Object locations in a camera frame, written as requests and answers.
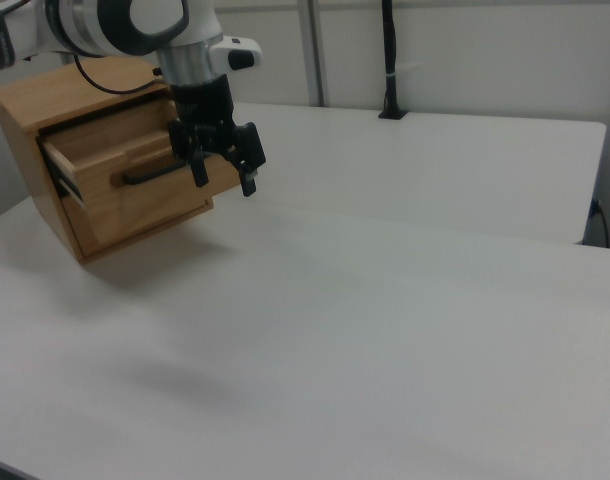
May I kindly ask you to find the black cable at table edge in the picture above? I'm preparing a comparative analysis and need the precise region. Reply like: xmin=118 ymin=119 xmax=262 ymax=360
xmin=590 ymin=198 xmax=610 ymax=249

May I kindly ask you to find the black camera pole with band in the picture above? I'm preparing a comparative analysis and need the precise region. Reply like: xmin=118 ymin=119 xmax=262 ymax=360
xmin=377 ymin=0 xmax=409 ymax=121

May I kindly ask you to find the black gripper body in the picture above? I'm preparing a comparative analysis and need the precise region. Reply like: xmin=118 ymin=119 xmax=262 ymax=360
xmin=166 ymin=74 xmax=247 ymax=165

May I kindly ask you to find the wooden drawer without handle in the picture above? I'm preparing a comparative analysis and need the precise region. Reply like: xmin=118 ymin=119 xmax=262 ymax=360
xmin=58 ymin=195 xmax=216 ymax=257

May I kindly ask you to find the wooden drawer with black handle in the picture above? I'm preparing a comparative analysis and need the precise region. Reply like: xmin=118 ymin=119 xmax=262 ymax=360
xmin=38 ymin=98 xmax=242 ymax=251

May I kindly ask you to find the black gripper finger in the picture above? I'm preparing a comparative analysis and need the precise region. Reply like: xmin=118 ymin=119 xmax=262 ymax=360
xmin=228 ymin=121 xmax=268 ymax=198
xmin=185 ymin=146 xmax=210 ymax=190

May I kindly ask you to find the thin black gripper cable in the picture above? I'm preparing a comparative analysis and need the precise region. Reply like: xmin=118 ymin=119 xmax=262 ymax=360
xmin=73 ymin=53 xmax=162 ymax=96

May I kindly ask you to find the grey partition post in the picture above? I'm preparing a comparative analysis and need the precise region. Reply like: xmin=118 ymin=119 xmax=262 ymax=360
xmin=296 ymin=0 xmax=332 ymax=108

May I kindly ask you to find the light wooden drawer cabinet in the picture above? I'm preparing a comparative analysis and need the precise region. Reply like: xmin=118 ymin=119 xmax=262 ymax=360
xmin=0 ymin=56 xmax=216 ymax=265

